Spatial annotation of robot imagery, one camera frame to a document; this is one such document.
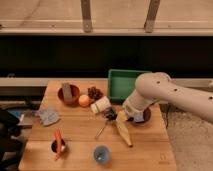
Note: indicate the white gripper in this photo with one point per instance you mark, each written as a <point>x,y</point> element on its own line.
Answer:
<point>134,110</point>

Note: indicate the black brush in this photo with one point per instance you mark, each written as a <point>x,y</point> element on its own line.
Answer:
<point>110,114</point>

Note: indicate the white plastic cup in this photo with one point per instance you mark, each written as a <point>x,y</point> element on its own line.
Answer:
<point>100,105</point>

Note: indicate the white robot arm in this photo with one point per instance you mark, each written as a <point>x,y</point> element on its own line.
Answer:
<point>150,87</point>

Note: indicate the blue glass cup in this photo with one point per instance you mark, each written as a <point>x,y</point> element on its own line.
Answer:
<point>101,154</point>

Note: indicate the yellow banana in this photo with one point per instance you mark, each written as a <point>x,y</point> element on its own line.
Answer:
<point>122,129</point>

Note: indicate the green plastic tray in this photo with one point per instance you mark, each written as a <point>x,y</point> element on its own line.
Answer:
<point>121,83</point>

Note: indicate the metal spoon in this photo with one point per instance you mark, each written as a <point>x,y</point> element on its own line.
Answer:
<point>101,130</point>

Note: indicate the dark grape bunch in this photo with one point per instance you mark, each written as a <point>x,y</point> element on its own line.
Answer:
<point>95,93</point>

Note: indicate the orange fruit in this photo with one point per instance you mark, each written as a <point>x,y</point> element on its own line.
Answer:
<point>84,100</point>

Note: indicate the brown bowl left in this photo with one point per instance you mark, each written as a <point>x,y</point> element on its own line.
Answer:
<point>75,95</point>

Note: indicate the grey sponge block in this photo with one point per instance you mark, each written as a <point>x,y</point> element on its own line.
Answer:
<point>67,94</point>

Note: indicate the orange carrot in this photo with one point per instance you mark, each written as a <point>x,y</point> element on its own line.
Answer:
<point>58,139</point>

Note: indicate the grey blue cloth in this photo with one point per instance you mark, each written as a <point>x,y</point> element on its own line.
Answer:
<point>48,116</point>

